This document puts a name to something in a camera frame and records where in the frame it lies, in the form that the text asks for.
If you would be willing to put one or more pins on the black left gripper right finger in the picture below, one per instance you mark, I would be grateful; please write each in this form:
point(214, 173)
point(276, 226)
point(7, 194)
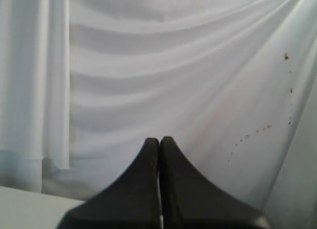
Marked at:
point(190, 201)

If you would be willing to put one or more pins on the white backdrop curtain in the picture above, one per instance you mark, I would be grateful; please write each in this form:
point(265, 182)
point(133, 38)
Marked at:
point(234, 82)

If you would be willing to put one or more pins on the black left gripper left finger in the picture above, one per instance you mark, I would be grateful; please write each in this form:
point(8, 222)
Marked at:
point(131, 202)

